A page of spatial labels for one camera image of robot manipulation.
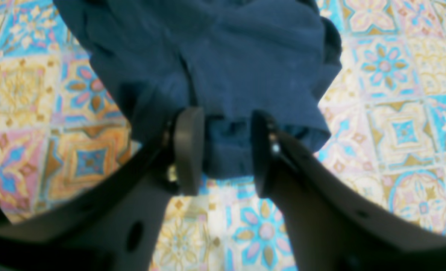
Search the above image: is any dark navy t-shirt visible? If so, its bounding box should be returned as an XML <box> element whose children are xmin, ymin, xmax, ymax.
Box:
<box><xmin>53</xmin><ymin>0</ymin><xmax>342</xmax><ymax>179</ymax></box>

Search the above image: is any colourful patterned tablecloth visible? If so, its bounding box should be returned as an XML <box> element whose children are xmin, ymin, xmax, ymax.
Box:
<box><xmin>0</xmin><ymin>0</ymin><xmax>446</xmax><ymax>271</ymax></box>

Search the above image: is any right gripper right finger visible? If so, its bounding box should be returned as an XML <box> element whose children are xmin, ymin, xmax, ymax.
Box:
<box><xmin>252</xmin><ymin>110</ymin><xmax>446</xmax><ymax>271</ymax></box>

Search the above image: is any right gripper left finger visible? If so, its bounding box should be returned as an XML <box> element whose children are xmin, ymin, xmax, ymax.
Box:
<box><xmin>0</xmin><ymin>107</ymin><xmax>205</xmax><ymax>271</ymax></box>

